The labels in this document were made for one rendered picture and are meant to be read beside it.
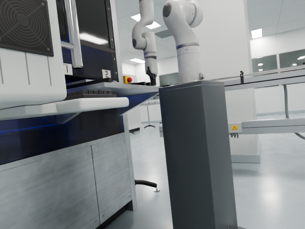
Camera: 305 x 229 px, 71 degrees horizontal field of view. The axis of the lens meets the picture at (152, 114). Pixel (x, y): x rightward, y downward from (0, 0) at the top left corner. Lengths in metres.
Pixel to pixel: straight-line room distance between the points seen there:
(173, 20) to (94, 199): 1.08
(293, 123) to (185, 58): 1.27
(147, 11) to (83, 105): 1.02
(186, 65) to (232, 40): 1.71
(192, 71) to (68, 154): 0.77
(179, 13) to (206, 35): 1.74
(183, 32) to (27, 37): 0.80
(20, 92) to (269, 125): 1.92
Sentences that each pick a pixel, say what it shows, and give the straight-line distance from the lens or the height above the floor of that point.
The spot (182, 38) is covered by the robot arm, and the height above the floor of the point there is 1.09.
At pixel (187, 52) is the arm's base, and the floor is 1.01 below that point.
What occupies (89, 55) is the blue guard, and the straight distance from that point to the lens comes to 1.42.
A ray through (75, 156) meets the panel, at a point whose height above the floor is 0.54.
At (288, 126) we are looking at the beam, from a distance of 2.11.
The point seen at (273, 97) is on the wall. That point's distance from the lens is 9.20.
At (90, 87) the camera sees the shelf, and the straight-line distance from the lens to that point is 0.89.
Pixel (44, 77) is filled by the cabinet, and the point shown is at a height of 0.85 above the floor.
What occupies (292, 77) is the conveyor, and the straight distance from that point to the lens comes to 2.07.
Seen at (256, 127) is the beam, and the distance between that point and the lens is 2.10.
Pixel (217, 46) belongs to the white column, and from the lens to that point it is 2.78.
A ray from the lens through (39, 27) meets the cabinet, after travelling 0.50.
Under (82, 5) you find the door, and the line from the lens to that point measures 1.54.
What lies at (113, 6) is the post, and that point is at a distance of 1.80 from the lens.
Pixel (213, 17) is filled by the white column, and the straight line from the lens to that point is 2.88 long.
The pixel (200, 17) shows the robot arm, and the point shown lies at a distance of 1.23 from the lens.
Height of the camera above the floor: 0.77
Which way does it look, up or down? 2 degrees down
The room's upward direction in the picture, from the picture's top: 6 degrees counter-clockwise
